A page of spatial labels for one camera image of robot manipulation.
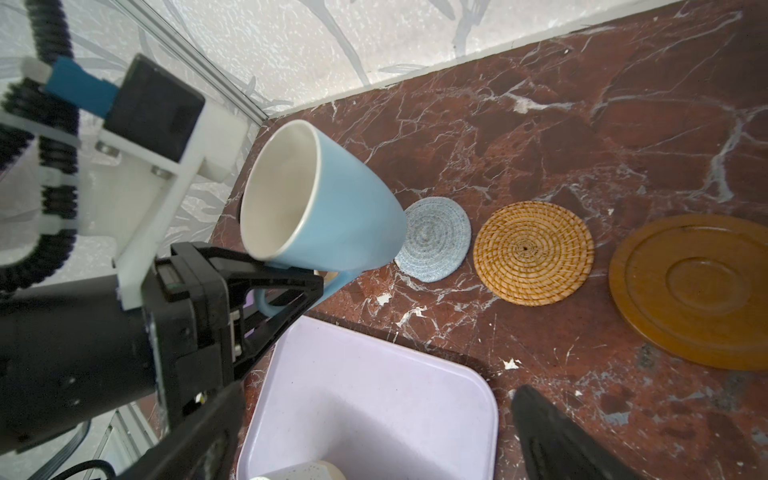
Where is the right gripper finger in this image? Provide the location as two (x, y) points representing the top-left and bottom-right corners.
(511, 385), (639, 480)

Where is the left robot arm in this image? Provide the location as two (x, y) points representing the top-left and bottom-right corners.
(1, 1), (324, 452)

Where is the tan wicker coaster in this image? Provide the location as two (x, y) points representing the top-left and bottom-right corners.
(473, 201), (595, 307)

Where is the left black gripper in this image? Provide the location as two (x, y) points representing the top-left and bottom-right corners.
(118, 242), (324, 479)

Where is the white speckled mug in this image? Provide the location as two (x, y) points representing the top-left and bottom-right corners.
(252, 460), (346, 480)

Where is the brown wooden coaster right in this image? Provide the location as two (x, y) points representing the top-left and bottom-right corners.
(608, 214), (767, 371)

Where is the grey-blue woven coaster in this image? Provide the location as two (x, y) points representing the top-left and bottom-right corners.
(395, 197), (472, 283)

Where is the white mug blue handle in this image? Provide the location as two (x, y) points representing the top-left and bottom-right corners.
(239, 120), (407, 300)

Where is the lavender plastic tray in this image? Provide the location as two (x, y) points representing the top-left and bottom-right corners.
(236, 317), (499, 479)

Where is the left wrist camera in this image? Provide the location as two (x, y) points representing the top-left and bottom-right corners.
(1, 55), (248, 310)

